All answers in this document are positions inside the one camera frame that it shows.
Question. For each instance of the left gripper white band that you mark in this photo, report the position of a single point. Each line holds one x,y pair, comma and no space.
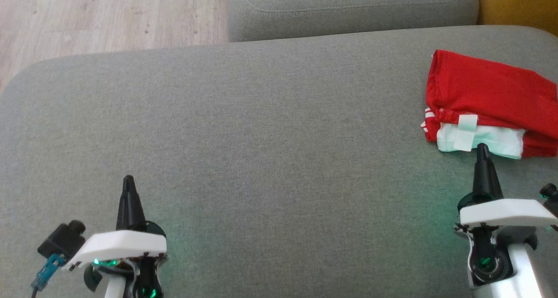
122,245

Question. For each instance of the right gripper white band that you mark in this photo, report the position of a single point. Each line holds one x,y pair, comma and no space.
505,213

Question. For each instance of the red basketball shorts white stripe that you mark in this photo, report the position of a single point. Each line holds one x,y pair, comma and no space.
542,145

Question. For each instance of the red white basketball jersey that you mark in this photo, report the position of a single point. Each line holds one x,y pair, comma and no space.
488,89

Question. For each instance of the grey fabric sofa seat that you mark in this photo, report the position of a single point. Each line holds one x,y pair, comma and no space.
283,158

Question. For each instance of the yellow panel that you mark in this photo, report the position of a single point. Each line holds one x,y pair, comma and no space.
518,6

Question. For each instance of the grey sofa cushion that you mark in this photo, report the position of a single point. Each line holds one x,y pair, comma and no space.
348,10

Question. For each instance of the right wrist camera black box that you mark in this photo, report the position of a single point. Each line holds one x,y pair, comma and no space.
551,200

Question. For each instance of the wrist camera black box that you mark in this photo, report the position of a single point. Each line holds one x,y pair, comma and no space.
61,241
551,200

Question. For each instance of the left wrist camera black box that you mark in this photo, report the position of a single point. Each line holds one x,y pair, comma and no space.
61,241

